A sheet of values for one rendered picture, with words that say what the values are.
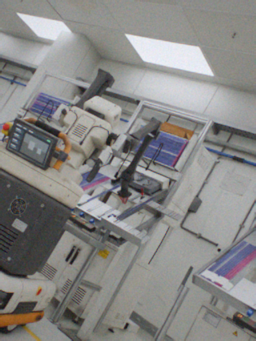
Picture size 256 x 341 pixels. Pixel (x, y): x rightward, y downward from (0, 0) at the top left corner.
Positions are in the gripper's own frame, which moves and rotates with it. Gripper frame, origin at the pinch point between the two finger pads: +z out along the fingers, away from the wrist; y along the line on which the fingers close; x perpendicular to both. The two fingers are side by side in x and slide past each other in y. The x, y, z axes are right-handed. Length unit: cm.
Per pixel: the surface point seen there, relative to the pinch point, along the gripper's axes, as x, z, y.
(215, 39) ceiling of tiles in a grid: -207, -83, 68
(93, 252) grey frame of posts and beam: 44.7, 14.8, -13.6
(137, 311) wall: -62, 182, 40
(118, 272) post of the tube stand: 41, 21, -35
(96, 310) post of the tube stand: 61, 41, -35
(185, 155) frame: -59, -24, -11
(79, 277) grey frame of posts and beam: 58, 28, -14
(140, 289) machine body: -10, 86, -10
